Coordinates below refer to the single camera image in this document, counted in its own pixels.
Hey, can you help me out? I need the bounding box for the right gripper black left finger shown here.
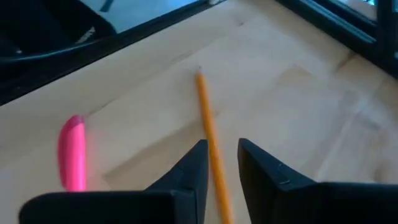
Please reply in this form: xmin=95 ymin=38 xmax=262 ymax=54
xmin=18 ymin=139 xmax=209 ymax=224

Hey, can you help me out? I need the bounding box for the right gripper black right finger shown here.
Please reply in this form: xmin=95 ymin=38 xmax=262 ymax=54
xmin=238 ymin=139 xmax=398 ymax=224

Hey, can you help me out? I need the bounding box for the orange pencil with eraser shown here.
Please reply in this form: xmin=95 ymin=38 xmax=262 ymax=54
xmin=195 ymin=70 xmax=234 ymax=224

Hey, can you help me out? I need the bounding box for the pink highlighter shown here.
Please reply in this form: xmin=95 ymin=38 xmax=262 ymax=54
xmin=57 ymin=114 xmax=90 ymax=192

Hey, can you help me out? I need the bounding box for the black aluminium table frame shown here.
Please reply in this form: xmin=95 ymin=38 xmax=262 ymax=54
xmin=0 ymin=0 xmax=398 ymax=106

